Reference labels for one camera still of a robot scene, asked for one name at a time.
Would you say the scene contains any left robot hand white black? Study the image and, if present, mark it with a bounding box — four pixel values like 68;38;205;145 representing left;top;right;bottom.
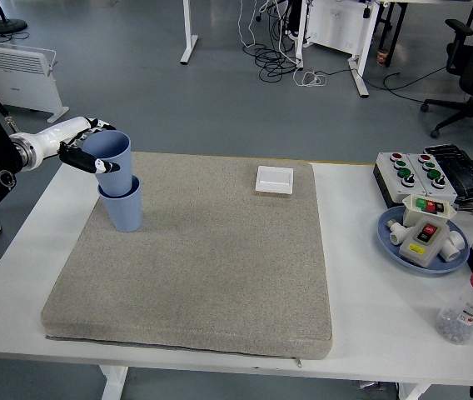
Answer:
27;116;122;175

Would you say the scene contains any blue ribbed plastic cup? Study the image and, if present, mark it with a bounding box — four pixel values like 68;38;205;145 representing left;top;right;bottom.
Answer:
81;130;133;198
97;174;144;233

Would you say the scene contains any white push-button control box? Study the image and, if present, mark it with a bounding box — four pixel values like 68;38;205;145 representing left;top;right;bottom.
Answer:
371;151;429;209
406;152;458;204

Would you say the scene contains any black fan stand base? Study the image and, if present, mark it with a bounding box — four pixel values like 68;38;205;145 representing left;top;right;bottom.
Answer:
0;0;29;35

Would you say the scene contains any white desk leg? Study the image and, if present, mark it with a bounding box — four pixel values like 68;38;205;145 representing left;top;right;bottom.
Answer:
294;0;306;70
179;0;200;65
346;0;383;99

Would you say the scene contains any grey-brown cushion mat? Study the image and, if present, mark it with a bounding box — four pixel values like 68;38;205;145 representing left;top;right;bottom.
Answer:
39;151;333;370

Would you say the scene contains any white table leg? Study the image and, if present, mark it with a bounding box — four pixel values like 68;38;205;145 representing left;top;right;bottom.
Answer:
398;382;433;400
98;365;129;400

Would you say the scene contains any white pipe fitting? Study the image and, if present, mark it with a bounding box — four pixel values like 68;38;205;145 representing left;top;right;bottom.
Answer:
386;219;408;247
440;231;466;263

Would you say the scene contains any blue plate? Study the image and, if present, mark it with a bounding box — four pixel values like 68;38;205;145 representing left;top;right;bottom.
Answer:
376;205;471;277

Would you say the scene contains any black plastic tray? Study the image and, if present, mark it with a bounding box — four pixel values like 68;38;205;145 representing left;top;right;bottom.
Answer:
422;143;473;208

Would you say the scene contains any clear bottle red cap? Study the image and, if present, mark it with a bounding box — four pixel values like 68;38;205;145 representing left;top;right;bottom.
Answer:
435;258;473;345

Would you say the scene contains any white wall switch plate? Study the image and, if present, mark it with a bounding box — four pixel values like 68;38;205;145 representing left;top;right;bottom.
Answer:
254;165;295;195

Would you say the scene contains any black cable bundle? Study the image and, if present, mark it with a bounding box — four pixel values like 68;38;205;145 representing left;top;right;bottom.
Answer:
242;0;304;83

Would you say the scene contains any white coiled cable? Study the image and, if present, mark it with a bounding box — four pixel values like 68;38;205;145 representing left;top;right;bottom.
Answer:
293;68;329;88

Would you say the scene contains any black floor cable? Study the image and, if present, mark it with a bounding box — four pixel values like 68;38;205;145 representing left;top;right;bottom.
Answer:
381;62;450;105

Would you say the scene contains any black desk frame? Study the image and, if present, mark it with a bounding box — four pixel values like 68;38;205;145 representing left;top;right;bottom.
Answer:
380;0;408;68

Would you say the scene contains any white green-red button switch box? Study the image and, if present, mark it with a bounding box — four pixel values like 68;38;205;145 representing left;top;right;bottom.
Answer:
401;193;458;228

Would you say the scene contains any grey red-black button switch box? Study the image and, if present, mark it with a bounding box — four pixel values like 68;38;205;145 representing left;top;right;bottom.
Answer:
398;218;450;268

